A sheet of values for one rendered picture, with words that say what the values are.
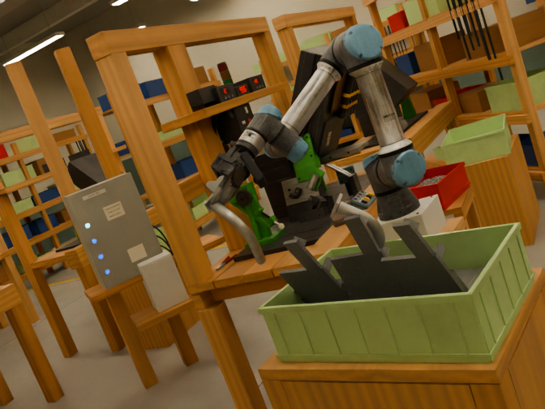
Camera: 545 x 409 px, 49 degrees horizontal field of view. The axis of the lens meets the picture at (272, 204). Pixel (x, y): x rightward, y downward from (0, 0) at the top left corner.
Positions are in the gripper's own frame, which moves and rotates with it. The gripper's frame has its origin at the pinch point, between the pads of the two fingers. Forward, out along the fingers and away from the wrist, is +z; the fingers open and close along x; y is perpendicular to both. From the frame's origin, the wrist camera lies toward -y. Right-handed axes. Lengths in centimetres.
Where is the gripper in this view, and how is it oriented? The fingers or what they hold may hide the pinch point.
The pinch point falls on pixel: (217, 204)
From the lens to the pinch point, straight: 172.9
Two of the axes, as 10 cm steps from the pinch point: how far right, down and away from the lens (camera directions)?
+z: -5.1, 8.0, -3.2
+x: -2.0, -4.7, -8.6
